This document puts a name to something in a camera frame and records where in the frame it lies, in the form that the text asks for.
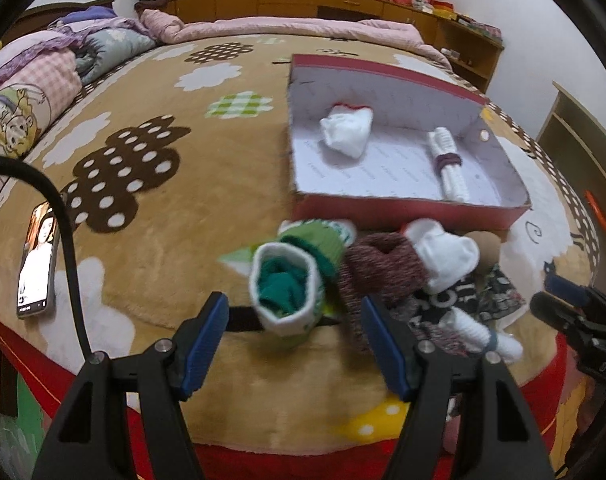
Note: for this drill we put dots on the red cardboard box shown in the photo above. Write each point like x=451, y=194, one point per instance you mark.
x=408, y=212

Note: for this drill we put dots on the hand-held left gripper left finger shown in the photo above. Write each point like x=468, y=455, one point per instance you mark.
x=205, y=345

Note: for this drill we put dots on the colourful flat boxes stack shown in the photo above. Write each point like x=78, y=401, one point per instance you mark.
x=475, y=22

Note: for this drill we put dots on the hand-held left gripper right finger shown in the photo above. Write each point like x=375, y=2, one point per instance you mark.
x=383, y=350

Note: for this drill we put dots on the brown printed blanket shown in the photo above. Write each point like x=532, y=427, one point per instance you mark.
x=183, y=210

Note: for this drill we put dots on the orange plastic object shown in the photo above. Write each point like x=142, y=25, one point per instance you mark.
x=597, y=210

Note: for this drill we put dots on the dark wooden headboard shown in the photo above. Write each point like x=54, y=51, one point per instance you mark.
x=38, y=12

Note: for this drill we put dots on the purple cloth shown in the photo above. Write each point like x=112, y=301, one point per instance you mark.
x=93, y=12

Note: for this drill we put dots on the green and white sock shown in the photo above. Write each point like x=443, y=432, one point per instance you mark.
x=283, y=290
x=318, y=240

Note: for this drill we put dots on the long wooden cabinet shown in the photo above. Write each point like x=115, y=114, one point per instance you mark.
x=283, y=2

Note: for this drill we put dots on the dark patterned sock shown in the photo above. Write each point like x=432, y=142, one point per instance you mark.
x=500, y=292

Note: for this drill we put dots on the green sheet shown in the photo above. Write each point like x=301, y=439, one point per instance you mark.
x=30, y=400

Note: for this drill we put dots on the grey blue pillow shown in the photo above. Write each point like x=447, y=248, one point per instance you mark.
x=113, y=45

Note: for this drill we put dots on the beige sock ball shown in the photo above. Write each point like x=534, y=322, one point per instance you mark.
x=485, y=247

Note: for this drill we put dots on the orange yellow box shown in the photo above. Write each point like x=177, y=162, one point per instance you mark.
x=443, y=8

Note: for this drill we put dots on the white sock with red trim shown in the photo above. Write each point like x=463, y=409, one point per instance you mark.
x=345, y=132
x=443, y=255

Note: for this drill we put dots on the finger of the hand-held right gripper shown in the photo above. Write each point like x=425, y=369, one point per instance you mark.
x=565, y=290
x=558, y=317

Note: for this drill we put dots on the light wooden shelf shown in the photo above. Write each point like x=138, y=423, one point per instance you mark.
x=573, y=125

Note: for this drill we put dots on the white rolled sock maroon band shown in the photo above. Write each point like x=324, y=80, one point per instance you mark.
x=453, y=185

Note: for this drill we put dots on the white sock grey band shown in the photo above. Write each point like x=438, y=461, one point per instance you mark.
x=470, y=327

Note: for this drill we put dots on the smartphone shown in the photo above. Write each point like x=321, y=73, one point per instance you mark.
x=35, y=265

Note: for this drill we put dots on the pink checkered quilt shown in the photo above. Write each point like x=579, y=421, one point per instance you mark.
x=293, y=27

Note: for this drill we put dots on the pink cartoon pillow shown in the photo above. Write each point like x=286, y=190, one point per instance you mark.
x=28, y=90

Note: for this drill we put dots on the lilac pillow with purple frill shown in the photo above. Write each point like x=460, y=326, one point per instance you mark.
x=83, y=30

